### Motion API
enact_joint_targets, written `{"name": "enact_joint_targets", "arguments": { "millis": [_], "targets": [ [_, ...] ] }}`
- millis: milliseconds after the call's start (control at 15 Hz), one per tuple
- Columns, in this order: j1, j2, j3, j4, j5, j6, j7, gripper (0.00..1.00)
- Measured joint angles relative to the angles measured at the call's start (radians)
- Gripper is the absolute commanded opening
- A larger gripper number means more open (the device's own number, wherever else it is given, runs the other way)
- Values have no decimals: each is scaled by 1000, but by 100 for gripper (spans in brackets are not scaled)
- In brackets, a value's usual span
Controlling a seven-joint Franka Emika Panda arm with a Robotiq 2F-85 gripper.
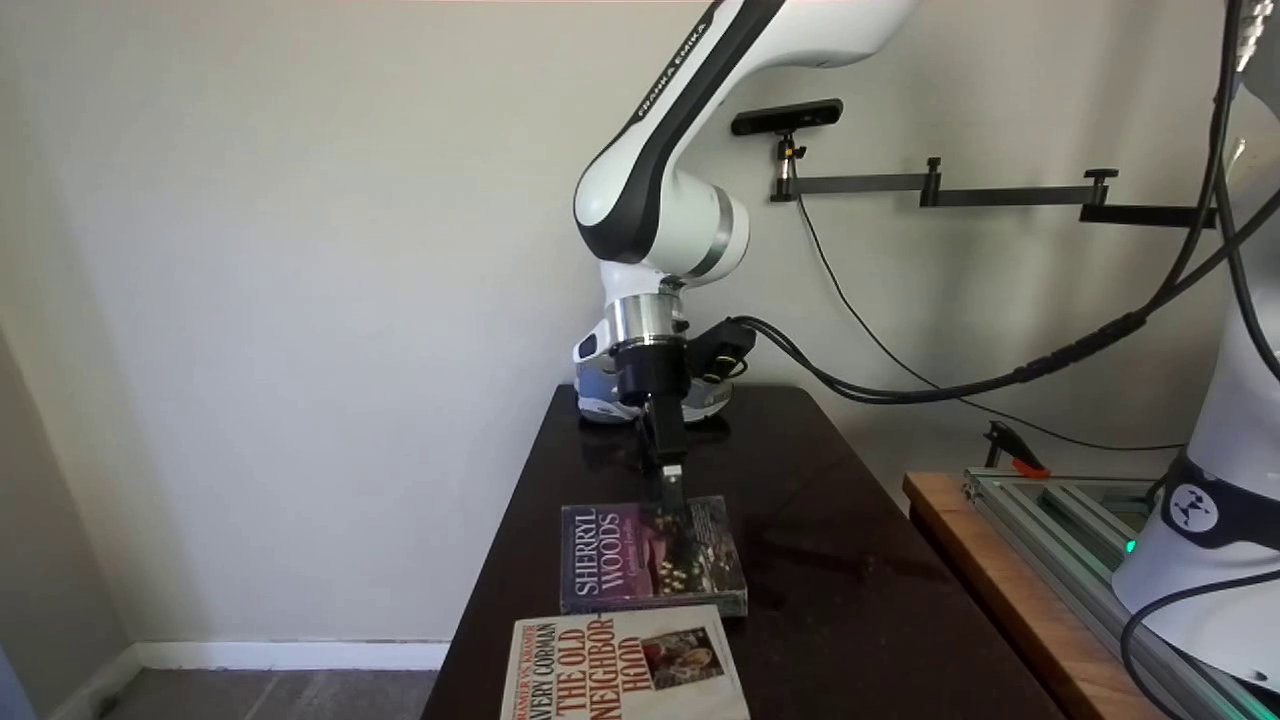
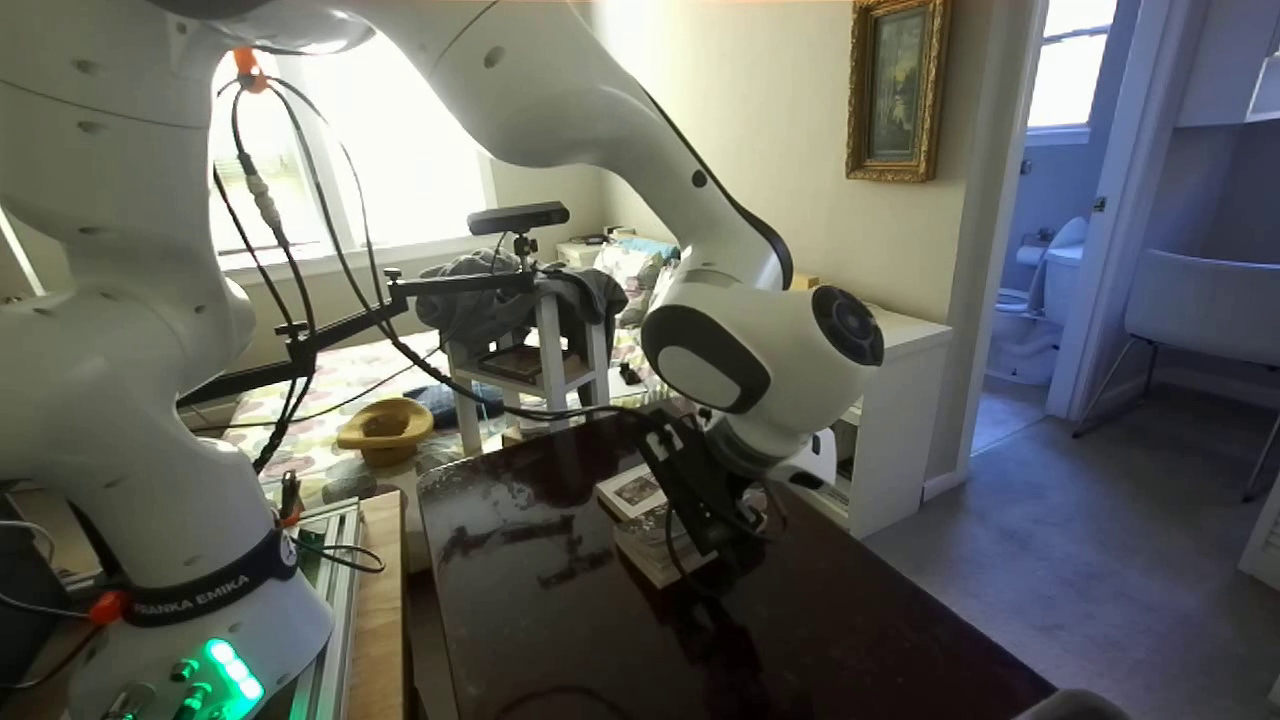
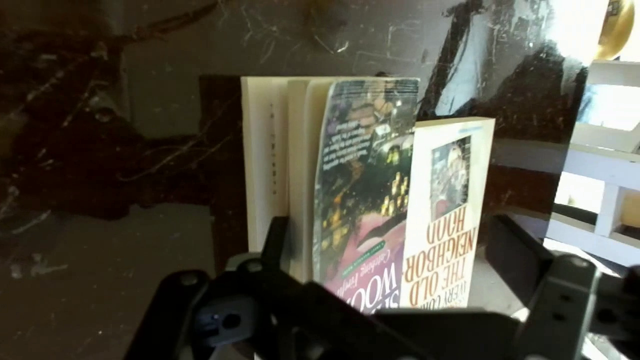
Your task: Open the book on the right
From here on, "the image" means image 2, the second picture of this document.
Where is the black cable bundle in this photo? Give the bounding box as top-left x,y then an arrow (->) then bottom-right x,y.
211,77 -> 642,475

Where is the yellow bowl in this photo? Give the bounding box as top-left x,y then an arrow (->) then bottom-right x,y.
331,395 -> 440,470

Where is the white wooden stool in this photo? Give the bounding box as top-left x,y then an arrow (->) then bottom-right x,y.
442,284 -> 616,452

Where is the large bright window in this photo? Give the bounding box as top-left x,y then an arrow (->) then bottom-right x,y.
211,52 -> 535,264

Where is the purple Sherryl Woods paperback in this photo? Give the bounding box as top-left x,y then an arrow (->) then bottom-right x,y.
610,512 -> 731,590

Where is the small bright window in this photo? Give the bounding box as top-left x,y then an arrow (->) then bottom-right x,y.
1022,0 -> 1118,133

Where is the cream Old Neighborhood paperback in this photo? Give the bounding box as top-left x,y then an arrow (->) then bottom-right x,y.
593,462 -> 671,527

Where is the floral quilt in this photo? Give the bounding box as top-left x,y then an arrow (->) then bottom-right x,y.
555,232 -> 695,405

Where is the white toilet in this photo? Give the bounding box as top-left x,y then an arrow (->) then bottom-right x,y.
993,211 -> 1091,391

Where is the black camera mount rod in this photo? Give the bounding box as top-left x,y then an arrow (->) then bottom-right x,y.
173,270 -> 442,413

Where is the white door frame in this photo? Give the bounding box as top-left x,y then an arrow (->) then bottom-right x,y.
1044,0 -> 1205,425

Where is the wooden board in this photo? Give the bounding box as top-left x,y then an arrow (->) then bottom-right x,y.
346,487 -> 408,720

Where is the gold framed painting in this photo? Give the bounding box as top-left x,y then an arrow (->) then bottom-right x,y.
844,0 -> 951,188

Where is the white nightstand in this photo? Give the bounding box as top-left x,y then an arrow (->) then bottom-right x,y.
794,303 -> 956,538

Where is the black stereo camera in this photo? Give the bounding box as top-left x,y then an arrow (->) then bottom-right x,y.
462,200 -> 573,238

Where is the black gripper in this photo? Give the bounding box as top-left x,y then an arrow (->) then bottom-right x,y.
690,445 -> 784,562

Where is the blue fabric item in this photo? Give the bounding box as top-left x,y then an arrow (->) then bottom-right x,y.
397,378 -> 513,432

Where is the grey cloth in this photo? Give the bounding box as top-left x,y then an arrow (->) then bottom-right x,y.
413,256 -> 632,357

